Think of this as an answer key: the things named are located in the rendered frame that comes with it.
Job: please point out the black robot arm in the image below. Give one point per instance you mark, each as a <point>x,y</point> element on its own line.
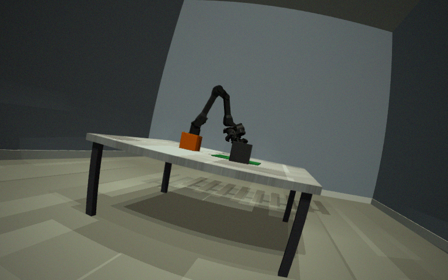
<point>227,120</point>

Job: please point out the black computer fan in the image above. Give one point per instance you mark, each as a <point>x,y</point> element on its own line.
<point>240,152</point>

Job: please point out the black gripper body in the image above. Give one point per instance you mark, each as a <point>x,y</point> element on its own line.
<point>232,137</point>

